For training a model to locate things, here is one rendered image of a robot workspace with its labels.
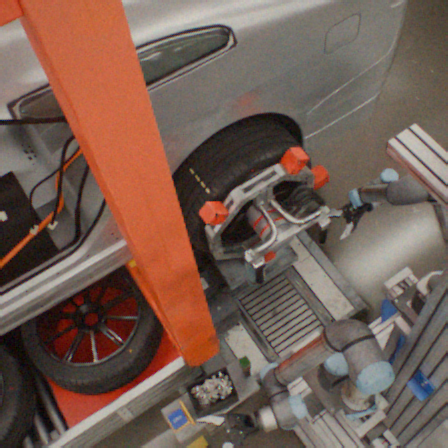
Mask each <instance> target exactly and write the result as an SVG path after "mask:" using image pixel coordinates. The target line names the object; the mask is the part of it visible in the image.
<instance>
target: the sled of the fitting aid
mask: <svg viewBox="0 0 448 448"><path fill-rule="evenodd" d="M193 253H194V259H195V263H196V266H197V268H199V267H204V268H205V269H206V270H207V271H208V272H209V274H210V275H211V276H212V278H213V279H214V281H215V282H216V284H217V285H218V287H219V288H220V290H221V291H222V292H225V293H228V294H230V295H231V296H232V298H233V299H234V301H236V300H238V299H239V298H240V297H242V296H243V295H245V294H248V293H250V291H252V290H253V289H255V288H256V287H252V286H250V284H249V282H248V281H246V282H243V283H241V284H240V285H239V286H238V287H236V288H234V289H233V290H231V289H230V287H229V286H228V284H227V282H226V281H225V280H224V278H223V277H222V276H221V274H220V273H219V271H217V269H216V267H215V265H214V264H213V262H212V261H211V260H210V259H209V258H208V256H207V255H206V254H205V251H203V250H200V249H198V248H195V249H194V250H193ZM296 261H298V254H297V253H296V252H295V249H294V248H293V252H291V253H290V254H288V255H286V256H285V257H283V259H279V260H278V261H276V262H275V263H273V264H272V265H271V266H269V267H268V268H266V269H265V270H264V274H265V282H266V281H268V280H270V279H271V278H272V277H273V276H275V275H276V274H278V273H280V272H281V271H283V270H285V269H286V268H288V267H290V266H291V265H293V264H294V263H295V262H296Z"/></svg>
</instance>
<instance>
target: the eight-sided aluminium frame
mask: <svg viewBox="0 0 448 448"><path fill-rule="evenodd" d="M271 177H272V178H271ZM269 178H271V179H269ZM268 179H269V180H268ZM266 180H267V181H266ZM290 180H295V181H299V186H300V185H306V186H308V187H309V188H312V187H313V188H314V181H315V175H314V173H313V172H312V171H311V170H310V169H308V168H307V166H305V167H304V168H303V169H302V170H301V172H300V173H299V174H292V175H290V173H289V171H288V170H287V169H285V168H284V167H283V164H282V163H281V164H276V165H274V166H272V168H271V169H267V170H266V171H264V172H262V173H261V174H260V175H258V176H256V177H255V178H253V179H251V180H250V181H247V182H246V183H244V184H242V185H241V186H238V187H237V188H236V189H235V190H233V191H232V192H230V193H229V194H228V195H229V196H228V197H227V200H226V201H225V202H224V203H223V204H224V206H225V207H226V208H227V211H228V212H229V215H228V216H227V219H226V220H225V222H224V223H223V224H222V225H219V226H207V225H206V226H205V234H206V237H207V241H208V246H209V249H210V251H211V253H212V254H213V256H214V257H215V258H216V260H217V259H220V260H221V259H235V258H244V257H245V256H244V253H245V252H246V251H248V250H249V249H250V248H257V247H259V246H260V245H261V244H263V243H264V242H263V241H262V240H261V241H259V242H258V243H256V244H255V245H253V246H250V245H251V244H253V243H255V242H257V241H258V240H260V239H261V237H259V235H258V234H256V235H255V236H253V237H250V238H249V239H247V240H246V241H244V242H241V243H230V244H222V243H221V238H220V235H221V233H222V232H223V230H224V229H225V228H226V227H227V225H228V224H229V223H230V221H231V220H232V219H233V217H234V216H235V215H236V214H237V213H238V212H239V209H240V208H241V207H242V206H243V205H244V204H245V203H247V202H248V201H250V200H251V199H252V198H254V197H256V196H257V195H258V194H260V193H261V192H265V191H266V190H267V189H269V188H271V187H272V186H274V185H275V184H277V183H279V182H280V181H290ZM261 181H264V182H262V183H261V184H260V185H258V186H257V187H255V188H253V186H255V185H256V184H258V183H260V182H261ZM252 188H253V189H252ZM250 189H252V190H250ZM248 191H249V192H248ZM245 192H246V193H245ZM310 203H311V202H310ZM310 203H307V204H306V205H303V206H298V208H297V209H296V210H295V211H294V209H295V208H296V207H297V206H294V207H293V210H292V211H290V212H288V214H292V213H293V212H294V214H292V216H294V217H295V218H298V217H299V216H300V215H301V214H302V213H303V212H304V211H305V210H306V207H307V206H308V205H310ZM229 208H230V209H229Z"/></svg>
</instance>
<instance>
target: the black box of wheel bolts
mask: <svg viewBox="0 0 448 448"><path fill-rule="evenodd" d="M185 388H186V391H187V392H188V395H189V397H190V399H191V402H192V406H193V408H194V411H195V413H196V415H197V416H198V417H199V418H202V417H207V416H210V415H212V414H214V413H215V412H217V411H220V410H221V409H224V408H226V407H227V406H230V405H231V404H233V403H238V402H239V393H238V391H237V390H236V388H235V385H234V383H233V381H232V379H231V377H230V375H229V373H228V371H227V366H225V367H223V368H220V369H218V370H216V371H215V372H213V373H210V374H208V375H206V376H204V377H203V378H198V379H196V380H194V381H192V382H190V383H188V384H186V385H185Z"/></svg>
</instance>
